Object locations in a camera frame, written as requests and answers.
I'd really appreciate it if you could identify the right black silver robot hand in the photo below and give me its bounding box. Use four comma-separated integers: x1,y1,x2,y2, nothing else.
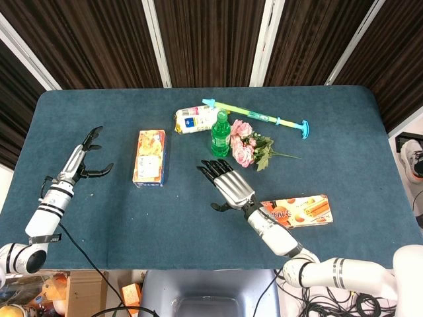
196,158,257,213

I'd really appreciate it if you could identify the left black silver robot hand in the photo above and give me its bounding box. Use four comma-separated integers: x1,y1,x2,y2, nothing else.
56,125,114,186

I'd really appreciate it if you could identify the orange egg roll box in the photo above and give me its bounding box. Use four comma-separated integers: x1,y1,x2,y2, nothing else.
260,194,334,230

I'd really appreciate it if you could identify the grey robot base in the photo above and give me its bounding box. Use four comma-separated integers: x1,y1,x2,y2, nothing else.
139,269,282,317

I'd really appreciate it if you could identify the pink artificial flower bouquet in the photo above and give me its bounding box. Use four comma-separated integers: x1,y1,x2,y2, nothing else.
229,119,303,172

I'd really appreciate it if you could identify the green plastic bottle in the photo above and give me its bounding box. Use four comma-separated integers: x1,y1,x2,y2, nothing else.
210,110,231,158

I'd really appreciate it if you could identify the dark teal table cloth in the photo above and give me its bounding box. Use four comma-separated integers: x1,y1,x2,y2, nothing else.
0,86,423,271

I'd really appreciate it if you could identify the blue yellow toy water pump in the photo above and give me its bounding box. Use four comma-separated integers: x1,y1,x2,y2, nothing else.
202,97,311,141

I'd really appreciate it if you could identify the white cracker packet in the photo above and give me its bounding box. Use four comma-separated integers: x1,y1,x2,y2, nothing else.
174,106,231,135

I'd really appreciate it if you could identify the cookie box with blue sides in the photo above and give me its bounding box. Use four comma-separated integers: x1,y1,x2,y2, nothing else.
132,129,167,190

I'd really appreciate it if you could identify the orange toy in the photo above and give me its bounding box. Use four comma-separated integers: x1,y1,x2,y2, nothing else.
40,273,69,313

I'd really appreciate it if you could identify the brown cardboard box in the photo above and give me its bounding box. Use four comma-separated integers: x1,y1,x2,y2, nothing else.
67,270,110,317

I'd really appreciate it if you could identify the small orange box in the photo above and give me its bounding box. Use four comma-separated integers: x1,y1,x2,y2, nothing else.
120,283,143,308

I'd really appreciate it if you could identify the white grey sneaker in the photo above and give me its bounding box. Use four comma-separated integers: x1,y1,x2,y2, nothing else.
399,139,423,182

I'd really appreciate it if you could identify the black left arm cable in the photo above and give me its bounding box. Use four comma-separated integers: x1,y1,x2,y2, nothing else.
58,223,160,317

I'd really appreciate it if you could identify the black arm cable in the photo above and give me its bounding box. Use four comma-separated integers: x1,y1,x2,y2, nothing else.
253,269,284,317
58,223,160,317

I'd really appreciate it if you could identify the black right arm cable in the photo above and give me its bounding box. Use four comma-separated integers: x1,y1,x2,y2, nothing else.
253,269,284,317

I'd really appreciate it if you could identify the white partition frame post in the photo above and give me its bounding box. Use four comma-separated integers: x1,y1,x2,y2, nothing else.
141,0,173,88
249,0,286,88
325,0,387,87
0,12,63,91

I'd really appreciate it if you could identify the black cable tangle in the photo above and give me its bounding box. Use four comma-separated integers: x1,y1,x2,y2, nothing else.
280,283,399,317

